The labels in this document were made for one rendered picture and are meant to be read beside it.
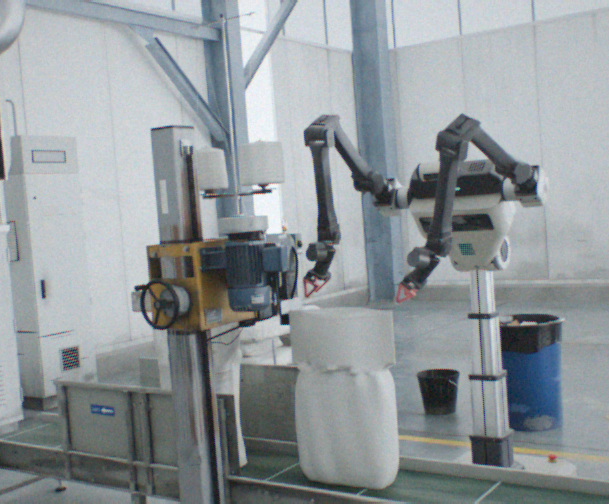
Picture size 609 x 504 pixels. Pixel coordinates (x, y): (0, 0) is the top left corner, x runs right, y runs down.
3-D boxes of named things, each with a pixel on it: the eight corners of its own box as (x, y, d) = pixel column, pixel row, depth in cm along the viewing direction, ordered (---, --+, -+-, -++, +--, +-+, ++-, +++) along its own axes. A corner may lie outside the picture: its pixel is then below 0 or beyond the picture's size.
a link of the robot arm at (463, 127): (478, 114, 263) (455, 104, 270) (455, 151, 264) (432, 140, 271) (534, 168, 296) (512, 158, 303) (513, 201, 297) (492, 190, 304)
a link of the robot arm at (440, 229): (471, 139, 266) (447, 128, 274) (459, 143, 263) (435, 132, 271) (454, 253, 289) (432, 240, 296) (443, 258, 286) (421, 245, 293)
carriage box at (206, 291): (258, 317, 320) (252, 236, 318) (200, 331, 292) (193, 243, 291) (210, 316, 334) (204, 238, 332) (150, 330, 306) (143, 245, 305)
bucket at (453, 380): (469, 407, 564) (467, 369, 563) (451, 418, 539) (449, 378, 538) (429, 404, 581) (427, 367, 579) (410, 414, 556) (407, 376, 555)
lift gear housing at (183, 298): (191, 315, 296) (188, 284, 295) (180, 317, 291) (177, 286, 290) (169, 315, 302) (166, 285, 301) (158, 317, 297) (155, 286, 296)
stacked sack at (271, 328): (308, 331, 640) (307, 312, 639) (256, 346, 585) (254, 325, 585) (264, 329, 664) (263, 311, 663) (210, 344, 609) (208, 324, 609)
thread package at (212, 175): (236, 189, 324) (233, 146, 323) (212, 190, 312) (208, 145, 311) (207, 192, 332) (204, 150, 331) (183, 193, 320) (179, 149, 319)
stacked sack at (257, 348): (286, 351, 628) (284, 333, 627) (247, 361, 595) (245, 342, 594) (225, 346, 671) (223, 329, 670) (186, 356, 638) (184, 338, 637)
